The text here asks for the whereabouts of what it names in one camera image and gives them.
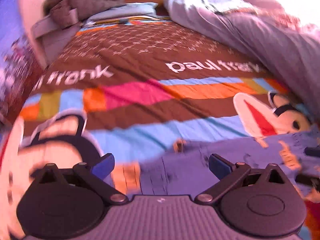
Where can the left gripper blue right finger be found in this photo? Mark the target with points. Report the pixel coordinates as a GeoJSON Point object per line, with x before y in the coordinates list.
{"type": "Point", "coordinates": [230, 177]}

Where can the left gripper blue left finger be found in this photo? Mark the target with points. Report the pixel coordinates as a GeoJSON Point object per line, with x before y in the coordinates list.
{"type": "Point", "coordinates": [93, 178]}

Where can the blue patterned children's pants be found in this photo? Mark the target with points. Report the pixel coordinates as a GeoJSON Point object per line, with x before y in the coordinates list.
{"type": "Point", "coordinates": [187, 172]}

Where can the colourful paul frank bedspread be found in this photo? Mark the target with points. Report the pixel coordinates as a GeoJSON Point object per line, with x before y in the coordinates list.
{"type": "Point", "coordinates": [135, 90]}

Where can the grey lilac duvet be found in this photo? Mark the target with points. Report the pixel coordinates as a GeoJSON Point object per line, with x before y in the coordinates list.
{"type": "Point", "coordinates": [291, 56]}

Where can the blue dotted wardrobe curtain right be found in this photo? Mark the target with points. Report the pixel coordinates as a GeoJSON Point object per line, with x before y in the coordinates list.
{"type": "Point", "coordinates": [20, 69]}

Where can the grey bedside table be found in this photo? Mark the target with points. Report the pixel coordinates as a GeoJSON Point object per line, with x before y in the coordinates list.
{"type": "Point", "coordinates": [51, 38]}

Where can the light blue pillow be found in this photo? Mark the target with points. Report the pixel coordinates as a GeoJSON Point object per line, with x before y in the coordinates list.
{"type": "Point", "coordinates": [129, 9]}

